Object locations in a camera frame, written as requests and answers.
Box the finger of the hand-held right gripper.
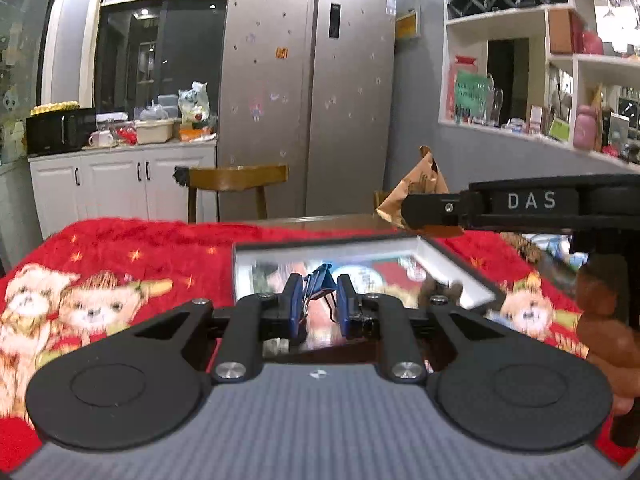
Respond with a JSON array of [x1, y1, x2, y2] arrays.
[[401, 190, 483, 233]]

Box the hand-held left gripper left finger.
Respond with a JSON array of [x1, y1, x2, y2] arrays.
[[100, 272, 309, 385]]

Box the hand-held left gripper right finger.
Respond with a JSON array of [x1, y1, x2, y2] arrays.
[[336, 274, 531, 385]]

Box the brown triangular paper packet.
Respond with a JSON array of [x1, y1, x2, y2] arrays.
[[376, 146, 466, 238]]

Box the blue binder clip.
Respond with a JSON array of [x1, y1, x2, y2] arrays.
[[299, 262, 343, 326]]

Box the black shallow box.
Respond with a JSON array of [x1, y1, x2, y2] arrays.
[[232, 234, 503, 358]]

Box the person's right hand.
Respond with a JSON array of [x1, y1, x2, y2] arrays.
[[575, 259, 632, 418]]

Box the printed tissue packet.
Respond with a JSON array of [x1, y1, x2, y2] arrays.
[[542, 237, 591, 271]]

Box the pink bottle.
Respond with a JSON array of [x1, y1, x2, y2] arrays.
[[572, 105, 603, 150]]

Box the wooden bead trivet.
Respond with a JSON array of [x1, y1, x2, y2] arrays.
[[502, 232, 541, 262]]

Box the green card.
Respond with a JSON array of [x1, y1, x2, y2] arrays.
[[452, 71, 488, 121]]

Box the clear glass vase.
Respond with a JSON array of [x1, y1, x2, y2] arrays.
[[481, 75, 506, 126]]

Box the wooden chair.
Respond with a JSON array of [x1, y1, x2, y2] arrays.
[[174, 164, 290, 223]]

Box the silver double door refrigerator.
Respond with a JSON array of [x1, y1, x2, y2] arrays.
[[217, 0, 398, 221]]

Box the red printed bear blanket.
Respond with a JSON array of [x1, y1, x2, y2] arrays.
[[0, 217, 640, 466]]

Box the white shelf unit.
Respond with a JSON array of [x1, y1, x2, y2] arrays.
[[439, 0, 640, 167]]

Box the white kitchen cabinets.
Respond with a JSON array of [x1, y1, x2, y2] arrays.
[[28, 140, 218, 241]]

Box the beige plastic basin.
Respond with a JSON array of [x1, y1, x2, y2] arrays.
[[134, 119, 176, 145]]

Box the printed plastic bag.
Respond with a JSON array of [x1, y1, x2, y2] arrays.
[[177, 81, 211, 126]]

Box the stack of clear tubs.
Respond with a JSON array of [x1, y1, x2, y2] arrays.
[[140, 94, 179, 121]]

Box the dark kitchen window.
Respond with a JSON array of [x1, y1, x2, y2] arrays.
[[94, 0, 228, 116]]

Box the black microwave oven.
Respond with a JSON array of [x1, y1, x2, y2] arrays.
[[26, 107, 97, 157]]

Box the gold chocolates tray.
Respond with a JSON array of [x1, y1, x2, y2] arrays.
[[30, 101, 81, 116]]

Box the yellow wall box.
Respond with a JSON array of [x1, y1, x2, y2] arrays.
[[395, 9, 421, 41]]

